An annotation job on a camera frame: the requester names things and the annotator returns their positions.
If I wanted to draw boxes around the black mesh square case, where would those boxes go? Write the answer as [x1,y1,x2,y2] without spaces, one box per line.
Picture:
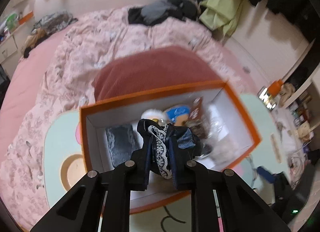
[106,124,140,167]

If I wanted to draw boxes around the navy lace scrunchie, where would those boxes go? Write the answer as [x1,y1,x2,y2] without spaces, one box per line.
[137,119,203,179]

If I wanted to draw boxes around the brown card box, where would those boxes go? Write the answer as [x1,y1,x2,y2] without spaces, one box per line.
[188,97,203,121]

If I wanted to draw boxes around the brown bear plush blue cap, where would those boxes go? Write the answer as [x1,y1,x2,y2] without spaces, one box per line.
[164,105,190,126]

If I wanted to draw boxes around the white fur pompom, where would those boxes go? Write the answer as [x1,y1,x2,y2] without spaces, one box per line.
[141,109,167,123]

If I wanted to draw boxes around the mint cartoon lap table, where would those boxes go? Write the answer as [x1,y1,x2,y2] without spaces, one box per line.
[33,85,289,231]

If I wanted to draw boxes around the orange storage box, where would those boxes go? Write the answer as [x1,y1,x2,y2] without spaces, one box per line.
[80,81,261,214]

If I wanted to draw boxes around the pink floral duvet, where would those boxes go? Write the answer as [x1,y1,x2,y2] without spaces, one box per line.
[1,8,255,229]

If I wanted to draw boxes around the orange bottle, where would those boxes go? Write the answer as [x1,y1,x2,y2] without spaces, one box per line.
[267,79,284,97]

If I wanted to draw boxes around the dark red pillow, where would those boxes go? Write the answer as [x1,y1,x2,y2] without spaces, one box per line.
[93,46,221,102]

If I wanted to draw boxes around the white desk drawers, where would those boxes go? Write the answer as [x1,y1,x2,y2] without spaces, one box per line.
[1,11,35,79]

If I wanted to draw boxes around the grey patterned clothes pile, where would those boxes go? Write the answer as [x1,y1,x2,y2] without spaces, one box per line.
[32,10,78,36]

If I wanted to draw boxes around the light green garment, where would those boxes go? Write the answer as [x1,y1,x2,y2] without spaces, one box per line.
[199,0,246,37]

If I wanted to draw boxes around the dark clothes pile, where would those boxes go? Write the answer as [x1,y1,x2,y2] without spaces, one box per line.
[128,0,205,26]

